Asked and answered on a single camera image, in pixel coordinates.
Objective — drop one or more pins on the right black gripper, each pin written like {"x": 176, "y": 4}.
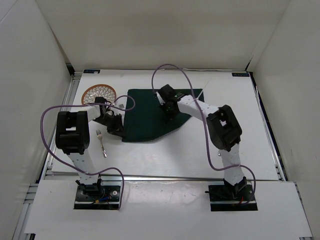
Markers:
{"x": 170, "y": 116}

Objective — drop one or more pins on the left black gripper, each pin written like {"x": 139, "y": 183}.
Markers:
{"x": 117, "y": 129}

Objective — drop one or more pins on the dark green cloth napkin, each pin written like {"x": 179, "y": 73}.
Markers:
{"x": 147, "y": 121}

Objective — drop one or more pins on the orange patterned plate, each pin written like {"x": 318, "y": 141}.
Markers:
{"x": 98, "y": 90}

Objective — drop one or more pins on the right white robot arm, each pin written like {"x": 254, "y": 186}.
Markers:
{"x": 221, "y": 128}

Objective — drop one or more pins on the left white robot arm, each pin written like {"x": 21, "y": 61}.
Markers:
{"x": 73, "y": 138}

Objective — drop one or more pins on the silver fork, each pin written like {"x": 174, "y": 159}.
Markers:
{"x": 100, "y": 138}

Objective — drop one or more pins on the white zip tie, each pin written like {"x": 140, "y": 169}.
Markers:
{"x": 202, "y": 91}

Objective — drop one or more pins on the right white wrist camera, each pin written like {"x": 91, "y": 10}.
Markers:
{"x": 160, "y": 99}

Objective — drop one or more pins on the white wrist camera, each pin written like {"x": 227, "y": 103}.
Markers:
{"x": 160, "y": 99}
{"x": 118, "y": 105}

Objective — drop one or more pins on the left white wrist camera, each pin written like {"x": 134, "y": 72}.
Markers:
{"x": 118, "y": 105}

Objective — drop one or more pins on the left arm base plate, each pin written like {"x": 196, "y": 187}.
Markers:
{"x": 100, "y": 197}

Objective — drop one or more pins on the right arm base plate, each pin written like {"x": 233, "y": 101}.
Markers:
{"x": 221, "y": 201}

